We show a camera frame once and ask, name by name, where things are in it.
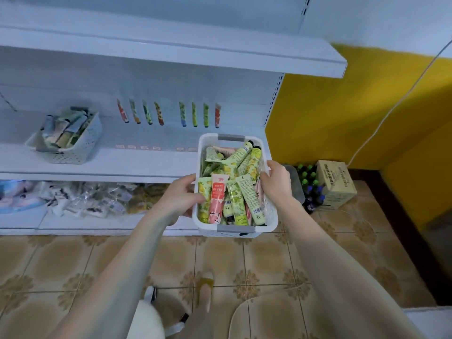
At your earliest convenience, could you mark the person's right leg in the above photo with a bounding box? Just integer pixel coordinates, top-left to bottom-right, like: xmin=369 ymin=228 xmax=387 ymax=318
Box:
xmin=227 ymin=296 xmax=276 ymax=339

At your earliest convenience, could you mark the white hanging cable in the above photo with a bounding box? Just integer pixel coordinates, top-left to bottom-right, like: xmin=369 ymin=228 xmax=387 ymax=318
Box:
xmin=347 ymin=39 xmax=452 ymax=167

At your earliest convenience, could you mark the person's left leg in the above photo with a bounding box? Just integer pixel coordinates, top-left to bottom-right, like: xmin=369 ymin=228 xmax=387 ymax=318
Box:
xmin=177 ymin=307 xmax=233 ymax=339

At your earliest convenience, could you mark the white perforated plastic basket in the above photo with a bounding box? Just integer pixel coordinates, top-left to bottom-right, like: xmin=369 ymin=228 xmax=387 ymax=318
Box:
xmin=192 ymin=132 xmax=279 ymax=239
xmin=26 ymin=107 xmax=103 ymax=165

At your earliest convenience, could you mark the small brown cardboard box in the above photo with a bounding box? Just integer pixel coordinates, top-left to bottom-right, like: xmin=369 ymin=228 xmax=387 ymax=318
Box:
xmin=315 ymin=160 xmax=358 ymax=210

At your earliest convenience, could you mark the white metal shelf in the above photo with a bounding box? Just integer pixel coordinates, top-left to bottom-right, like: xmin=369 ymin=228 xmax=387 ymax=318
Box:
xmin=0 ymin=0 xmax=348 ymax=237

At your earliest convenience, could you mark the clear divider tray with labels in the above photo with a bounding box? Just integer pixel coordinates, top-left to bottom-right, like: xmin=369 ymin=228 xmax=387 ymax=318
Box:
xmin=115 ymin=142 xmax=200 ymax=152

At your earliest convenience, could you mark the pile of green hand cream tubes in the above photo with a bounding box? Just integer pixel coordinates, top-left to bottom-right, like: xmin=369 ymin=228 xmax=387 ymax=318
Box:
xmin=198 ymin=141 xmax=268 ymax=226

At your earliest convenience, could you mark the person's leg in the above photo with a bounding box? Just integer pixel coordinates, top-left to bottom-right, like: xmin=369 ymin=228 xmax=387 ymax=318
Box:
xmin=177 ymin=307 xmax=233 ymax=339
xmin=227 ymin=296 xmax=276 ymax=339

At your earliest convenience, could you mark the pile of snack packets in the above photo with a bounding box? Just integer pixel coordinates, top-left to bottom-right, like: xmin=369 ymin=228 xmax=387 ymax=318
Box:
xmin=0 ymin=178 xmax=170 ymax=219

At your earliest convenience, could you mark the person's right forearm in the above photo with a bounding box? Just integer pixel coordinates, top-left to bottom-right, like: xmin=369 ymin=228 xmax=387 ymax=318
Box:
xmin=279 ymin=197 xmax=425 ymax=339

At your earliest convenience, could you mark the row of hand cream tubes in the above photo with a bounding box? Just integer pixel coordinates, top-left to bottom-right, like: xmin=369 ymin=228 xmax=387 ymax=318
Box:
xmin=116 ymin=98 xmax=223 ymax=129

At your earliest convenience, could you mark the person's left hand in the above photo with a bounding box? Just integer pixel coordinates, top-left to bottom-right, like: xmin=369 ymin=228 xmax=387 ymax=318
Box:
xmin=152 ymin=173 xmax=207 ymax=226

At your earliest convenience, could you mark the white round stool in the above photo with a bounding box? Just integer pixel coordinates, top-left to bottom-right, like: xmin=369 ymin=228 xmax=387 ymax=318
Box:
xmin=127 ymin=284 xmax=192 ymax=339

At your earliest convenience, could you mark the person's right hand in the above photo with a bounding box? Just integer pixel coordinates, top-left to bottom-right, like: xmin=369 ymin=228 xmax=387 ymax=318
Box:
xmin=259 ymin=161 xmax=298 ymax=210

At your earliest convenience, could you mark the person's left shoe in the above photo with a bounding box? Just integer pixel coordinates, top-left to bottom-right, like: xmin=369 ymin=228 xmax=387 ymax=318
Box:
xmin=195 ymin=277 xmax=215 ymax=311

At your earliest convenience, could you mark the cluster of green bottles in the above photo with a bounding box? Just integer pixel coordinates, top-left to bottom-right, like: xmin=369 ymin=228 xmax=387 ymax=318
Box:
xmin=295 ymin=163 xmax=326 ymax=209

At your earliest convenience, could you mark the person's left forearm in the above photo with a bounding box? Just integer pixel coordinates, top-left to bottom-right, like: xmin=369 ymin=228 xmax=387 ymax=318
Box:
xmin=48 ymin=211 xmax=174 ymax=339

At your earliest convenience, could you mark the white side shelf unit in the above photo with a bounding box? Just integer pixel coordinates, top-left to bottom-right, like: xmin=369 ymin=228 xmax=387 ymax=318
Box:
xmin=403 ymin=306 xmax=452 ymax=339

